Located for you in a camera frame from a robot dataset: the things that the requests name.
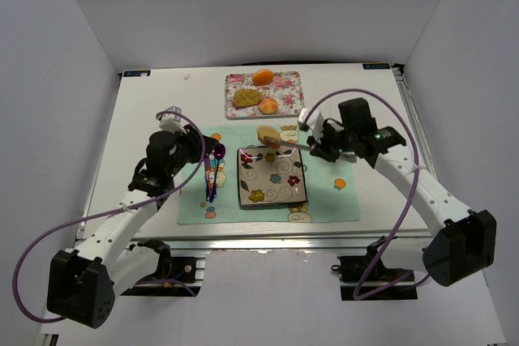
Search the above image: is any purple spoon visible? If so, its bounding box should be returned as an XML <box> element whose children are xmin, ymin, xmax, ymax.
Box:
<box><xmin>204</xmin><ymin>142</ymin><xmax>226</xmax><ymax>203</ymax></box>

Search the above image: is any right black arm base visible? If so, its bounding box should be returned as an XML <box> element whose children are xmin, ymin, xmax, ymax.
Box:
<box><xmin>331</xmin><ymin>237</ymin><xmax>418</xmax><ymax>301</ymax></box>

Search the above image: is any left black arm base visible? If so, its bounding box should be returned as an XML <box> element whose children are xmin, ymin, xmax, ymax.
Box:
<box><xmin>122</xmin><ymin>250</ymin><xmax>205</xmax><ymax>297</ymax></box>

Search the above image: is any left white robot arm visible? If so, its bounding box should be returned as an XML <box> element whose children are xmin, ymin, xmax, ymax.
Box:
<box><xmin>46</xmin><ymin>125</ymin><xmax>218</xmax><ymax>328</ymax></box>

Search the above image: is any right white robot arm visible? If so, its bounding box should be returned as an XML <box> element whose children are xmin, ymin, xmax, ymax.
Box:
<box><xmin>298</xmin><ymin>98</ymin><xmax>497</xmax><ymax>287</ymax></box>

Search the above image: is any flat seeded bread slice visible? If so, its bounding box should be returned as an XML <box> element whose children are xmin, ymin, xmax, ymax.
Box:
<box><xmin>233</xmin><ymin>88</ymin><xmax>263</xmax><ymax>108</ymax></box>

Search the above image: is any light green placemat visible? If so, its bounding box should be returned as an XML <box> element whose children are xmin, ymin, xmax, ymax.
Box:
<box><xmin>177</xmin><ymin>126</ymin><xmax>361</xmax><ymax>225</ymax></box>

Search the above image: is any floral serving tray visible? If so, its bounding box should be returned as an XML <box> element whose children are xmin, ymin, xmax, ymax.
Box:
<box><xmin>224</xmin><ymin>70</ymin><xmax>304</xmax><ymax>119</ymax></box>

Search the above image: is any square floral plate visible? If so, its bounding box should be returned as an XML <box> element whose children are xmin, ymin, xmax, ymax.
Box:
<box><xmin>237</xmin><ymin>146</ymin><xmax>307</xmax><ymax>208</ymax></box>

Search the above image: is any orange bun at front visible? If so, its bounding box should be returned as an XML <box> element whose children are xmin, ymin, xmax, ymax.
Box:
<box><xmin>258</xmin><ymin>97</ymin><xmax>279</xmax><ymax>115</ymax></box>

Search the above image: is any orange bun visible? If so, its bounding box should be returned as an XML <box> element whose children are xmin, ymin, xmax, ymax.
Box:
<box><xmin>258</xmin><ymin>97</ymin><xmax>279</xmax><ymax>115</ymax></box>
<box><xmin>251</xmin><ymin>69</ymin><xmax>274</xmax><ymax>86</ymax></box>

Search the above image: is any right blue table label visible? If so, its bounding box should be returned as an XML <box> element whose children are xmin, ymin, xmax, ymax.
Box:
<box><xmin>362</xmin><ymin>62</ymin><xmax>392</xmax><ymax>70</ymax></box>

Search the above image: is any blue table label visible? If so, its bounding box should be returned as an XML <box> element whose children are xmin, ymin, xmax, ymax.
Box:
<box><xmin>122</xmin><ymin>70</ymin><xmax>151</xmax><ymax>78</ymax></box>
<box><xmin>362</xmin><ymin>62</ymin><xmax>392</xmax><ymax>70</ymax></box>

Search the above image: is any left blue table label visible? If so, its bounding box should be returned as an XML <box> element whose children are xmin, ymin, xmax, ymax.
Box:
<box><xmin>122</xmin><ymin>70</ymin><xmax>151</xmax><ymax>78</ymax></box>

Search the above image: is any orange bun at back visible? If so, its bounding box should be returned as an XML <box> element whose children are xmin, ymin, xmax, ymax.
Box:
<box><xmin>251</xmin><ymin>69</ymin><xmax>274</xmax><ymax>86</ymax></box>

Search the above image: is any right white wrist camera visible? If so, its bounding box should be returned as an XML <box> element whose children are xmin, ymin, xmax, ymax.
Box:
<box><xmin>298</xmin><ymin>108</ymin><xmax>324</xmax><ymax>142</ymax></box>

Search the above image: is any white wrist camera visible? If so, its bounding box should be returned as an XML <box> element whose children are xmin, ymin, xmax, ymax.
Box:
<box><xmin>156</xmin><ymin>106</ymin><xmax>184</xmax><ymax>133</ymax></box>
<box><xmin>298</xmin><ymin>108</ymin><xmax>324</xmax><ymax>142</ymax></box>

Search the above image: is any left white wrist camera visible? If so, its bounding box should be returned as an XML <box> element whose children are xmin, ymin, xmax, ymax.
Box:
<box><xmin>156</xmin><ymin>106</ymin><xmax>184</xmax><ymax>133</ymax></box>

